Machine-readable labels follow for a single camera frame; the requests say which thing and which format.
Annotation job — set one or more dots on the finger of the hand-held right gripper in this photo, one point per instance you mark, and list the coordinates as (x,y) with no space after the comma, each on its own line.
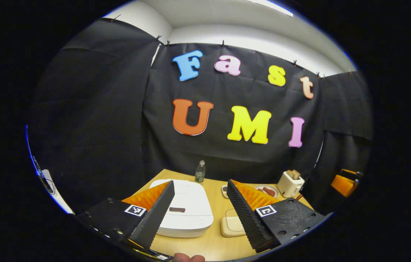
(343,185)

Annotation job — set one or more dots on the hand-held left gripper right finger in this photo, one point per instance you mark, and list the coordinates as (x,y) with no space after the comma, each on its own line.
(243,218)

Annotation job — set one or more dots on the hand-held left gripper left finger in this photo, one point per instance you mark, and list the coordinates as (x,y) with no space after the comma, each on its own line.
(154,218)

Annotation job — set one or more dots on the clear tray of rice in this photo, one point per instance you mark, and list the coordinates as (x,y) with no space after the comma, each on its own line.
(231,223)

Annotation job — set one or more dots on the white rice cooker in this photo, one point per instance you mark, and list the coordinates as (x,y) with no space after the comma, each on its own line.
(191,222)

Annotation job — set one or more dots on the white divided grain dish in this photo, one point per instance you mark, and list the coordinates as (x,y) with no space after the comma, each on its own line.
(224,191)

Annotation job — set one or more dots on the white round plate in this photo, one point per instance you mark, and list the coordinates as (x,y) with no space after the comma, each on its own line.
(258,187)

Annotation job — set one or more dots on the brown meat piece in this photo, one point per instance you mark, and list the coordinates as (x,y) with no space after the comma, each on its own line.
(269,191)

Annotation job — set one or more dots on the toast slice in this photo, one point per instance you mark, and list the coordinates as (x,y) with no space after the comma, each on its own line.
(293,174)

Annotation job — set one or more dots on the white toaster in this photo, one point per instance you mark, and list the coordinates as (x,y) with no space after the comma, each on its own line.
(290,187)

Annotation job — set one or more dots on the clear plastic water bottle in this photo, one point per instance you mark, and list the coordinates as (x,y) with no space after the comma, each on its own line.
(200,174)

